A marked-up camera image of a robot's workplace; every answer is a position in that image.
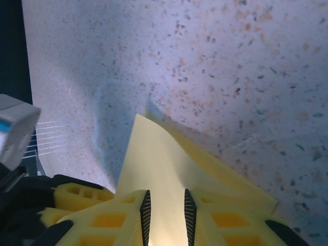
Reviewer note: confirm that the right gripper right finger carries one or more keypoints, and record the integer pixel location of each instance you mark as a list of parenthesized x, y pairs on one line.
[(200, 217)]

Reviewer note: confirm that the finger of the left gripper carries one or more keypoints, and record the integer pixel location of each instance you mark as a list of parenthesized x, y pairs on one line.
[(52, 216), (82, 202)]

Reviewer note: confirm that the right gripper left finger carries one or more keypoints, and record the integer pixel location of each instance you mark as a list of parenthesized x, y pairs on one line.
[(128, 212)]

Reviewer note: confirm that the yellow square paper sheet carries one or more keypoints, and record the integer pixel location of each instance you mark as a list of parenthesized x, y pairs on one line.
[(164, 166)]

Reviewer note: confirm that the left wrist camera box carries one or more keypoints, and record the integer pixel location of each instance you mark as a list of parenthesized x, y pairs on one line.
[(18, 128)]

